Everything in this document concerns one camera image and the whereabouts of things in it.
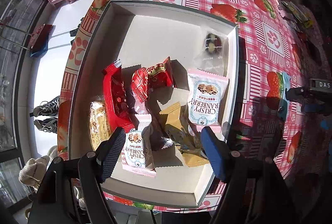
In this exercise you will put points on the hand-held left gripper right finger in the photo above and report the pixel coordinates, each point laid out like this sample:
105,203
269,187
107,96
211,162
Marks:
215,154

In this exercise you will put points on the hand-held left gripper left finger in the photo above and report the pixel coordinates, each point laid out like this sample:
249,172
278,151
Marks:
111,154

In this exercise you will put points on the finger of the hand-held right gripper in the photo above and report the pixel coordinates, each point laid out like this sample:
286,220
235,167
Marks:
315,108
297,93

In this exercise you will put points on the pink white cookie packet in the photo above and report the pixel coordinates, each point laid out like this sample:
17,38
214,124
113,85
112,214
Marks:
134,154
207,102

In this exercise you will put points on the yellow printed snack packet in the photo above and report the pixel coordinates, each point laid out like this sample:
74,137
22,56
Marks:
99,122

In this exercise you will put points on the mustard yellow snack packet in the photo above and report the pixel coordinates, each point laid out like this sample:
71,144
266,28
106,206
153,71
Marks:
179,125

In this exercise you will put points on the long red snack packet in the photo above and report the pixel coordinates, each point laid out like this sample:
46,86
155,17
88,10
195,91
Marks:
114,99

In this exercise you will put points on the red foil snack packet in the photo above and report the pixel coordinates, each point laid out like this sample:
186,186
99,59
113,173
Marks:
153,78

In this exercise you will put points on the clear packet with dark snack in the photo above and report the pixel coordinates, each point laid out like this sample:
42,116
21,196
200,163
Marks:
212,43

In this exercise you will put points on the white cardboard box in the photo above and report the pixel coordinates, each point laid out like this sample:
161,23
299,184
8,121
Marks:
155,32

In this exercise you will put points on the yellow green packet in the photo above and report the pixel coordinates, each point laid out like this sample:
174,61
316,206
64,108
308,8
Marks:
298,12

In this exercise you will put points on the beige plush bear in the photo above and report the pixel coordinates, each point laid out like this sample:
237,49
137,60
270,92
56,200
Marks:
33,169

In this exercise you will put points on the dark clothing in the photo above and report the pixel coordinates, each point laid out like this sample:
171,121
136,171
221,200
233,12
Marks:
74,32

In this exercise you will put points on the red dustpan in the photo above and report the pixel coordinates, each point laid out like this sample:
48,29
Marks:
39,37

